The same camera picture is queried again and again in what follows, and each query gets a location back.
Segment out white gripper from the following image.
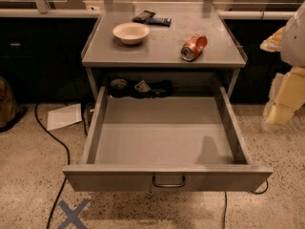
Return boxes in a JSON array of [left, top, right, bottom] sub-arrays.
[[260, 2, 305, 126]]

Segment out red coke can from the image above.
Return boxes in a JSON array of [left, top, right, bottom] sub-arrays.
[[181, 33, 208, 61]]

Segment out black items behind drawer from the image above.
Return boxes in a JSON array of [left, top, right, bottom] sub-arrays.
[[108, 78, 173, 99]]

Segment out grey open top drawer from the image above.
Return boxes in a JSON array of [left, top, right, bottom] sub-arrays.
[[63, 89, 273, 191]]

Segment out grey metal cabinet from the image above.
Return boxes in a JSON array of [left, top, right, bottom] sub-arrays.
[[82, 2, 247, 93]]

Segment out dark snack bag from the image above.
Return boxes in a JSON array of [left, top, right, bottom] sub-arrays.
[[132, 10, 154, 24]]

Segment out white ceramic bowl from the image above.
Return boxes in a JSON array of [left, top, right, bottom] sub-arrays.
[[112, 22, 150, 45]]

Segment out white paper sheet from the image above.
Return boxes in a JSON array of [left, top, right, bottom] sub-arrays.
[[47, 103, 82, 131]]

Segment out dark counter cabinet left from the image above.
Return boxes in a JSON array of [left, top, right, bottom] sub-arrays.
[[0, 17, 96, 103]]

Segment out blue tape cross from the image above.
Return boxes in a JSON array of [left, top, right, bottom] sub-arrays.
[[58, 198, 90, 229]]

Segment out brown bag at left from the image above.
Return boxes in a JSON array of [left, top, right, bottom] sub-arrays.
[[0, 76, 20, 131]]

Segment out black floor cable right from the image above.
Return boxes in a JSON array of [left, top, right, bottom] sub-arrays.
[[222, 178, 270, 229]]

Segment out black floor cable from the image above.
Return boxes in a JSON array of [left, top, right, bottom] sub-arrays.
[[222, 178, 270, 229], [33, 102, 71, 229]]

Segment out black floor cable left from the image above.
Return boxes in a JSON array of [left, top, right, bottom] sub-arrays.
[[33, 102, 71, 229]]

